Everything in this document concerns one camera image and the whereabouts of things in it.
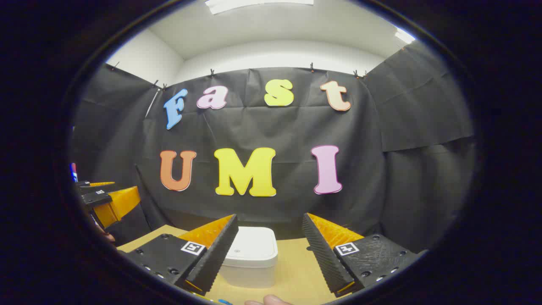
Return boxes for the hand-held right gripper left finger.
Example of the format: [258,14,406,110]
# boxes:
[121,214,239,296]

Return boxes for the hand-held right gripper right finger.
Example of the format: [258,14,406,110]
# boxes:
[302,213,429,298]

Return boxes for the white desktop garbage bin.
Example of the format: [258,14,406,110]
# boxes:
[217,226,279,289]

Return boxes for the wooden desktop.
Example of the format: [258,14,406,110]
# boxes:
[116,225,365,305]

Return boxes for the black backdrop cloth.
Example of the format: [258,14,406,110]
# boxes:
[70,40,475,255]

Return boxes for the ceiling light panel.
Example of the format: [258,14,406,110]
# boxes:
[205,0,314,15]
[395,27,416,44]

